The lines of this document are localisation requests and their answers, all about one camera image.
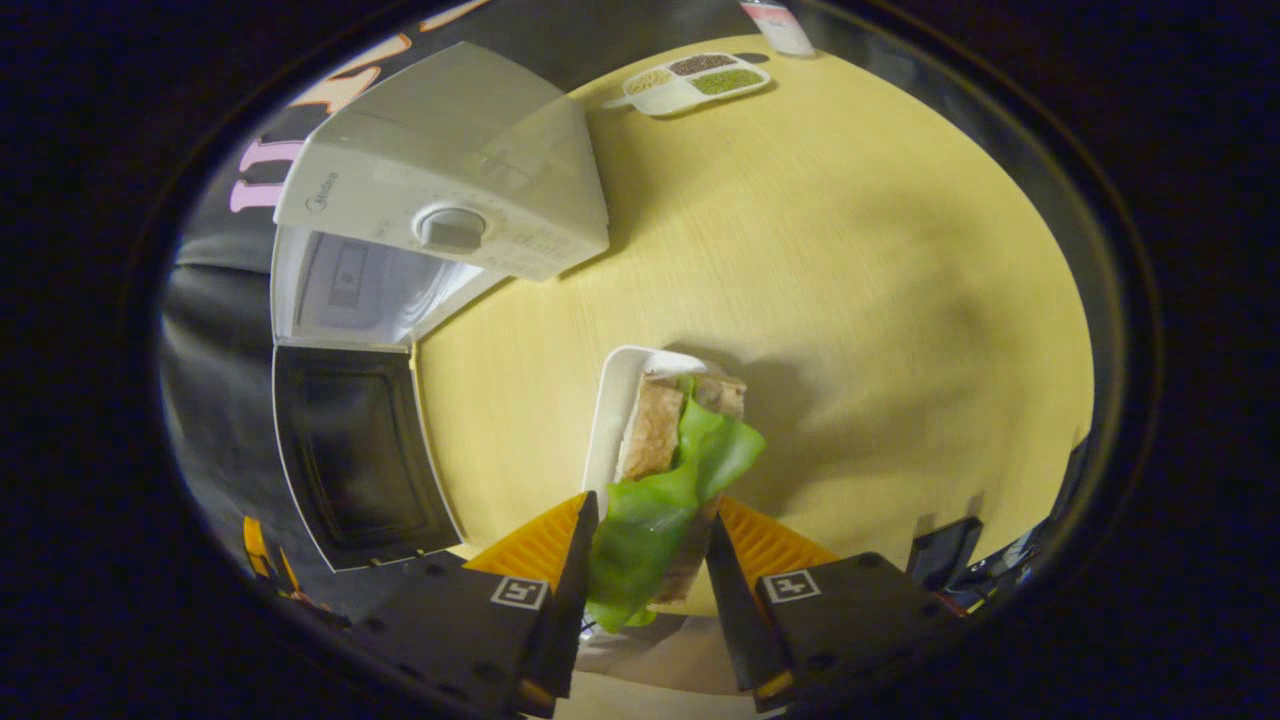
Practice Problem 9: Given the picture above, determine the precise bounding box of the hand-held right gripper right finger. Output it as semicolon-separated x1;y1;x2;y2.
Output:
705;497;966;713

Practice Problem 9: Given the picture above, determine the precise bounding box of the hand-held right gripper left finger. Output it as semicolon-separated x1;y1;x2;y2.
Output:
350;490;601;716

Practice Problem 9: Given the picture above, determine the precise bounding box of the sandwich with green lettuce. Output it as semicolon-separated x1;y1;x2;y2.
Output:
585;372;768;634

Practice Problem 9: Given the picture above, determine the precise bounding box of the white rectangular plate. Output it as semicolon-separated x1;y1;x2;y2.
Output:
582;345;746;611

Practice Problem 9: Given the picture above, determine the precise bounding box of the white microwave oven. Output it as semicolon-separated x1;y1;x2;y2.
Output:
270;40;611;573

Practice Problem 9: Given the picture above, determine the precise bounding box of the black block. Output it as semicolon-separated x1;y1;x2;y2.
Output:
905;517;986;593

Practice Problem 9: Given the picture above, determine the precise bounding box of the white divided tray of beans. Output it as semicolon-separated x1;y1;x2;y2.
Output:
602;52;773;117

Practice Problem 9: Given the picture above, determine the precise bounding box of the clear bottle with pink label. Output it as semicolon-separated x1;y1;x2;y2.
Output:
740;0;816;58

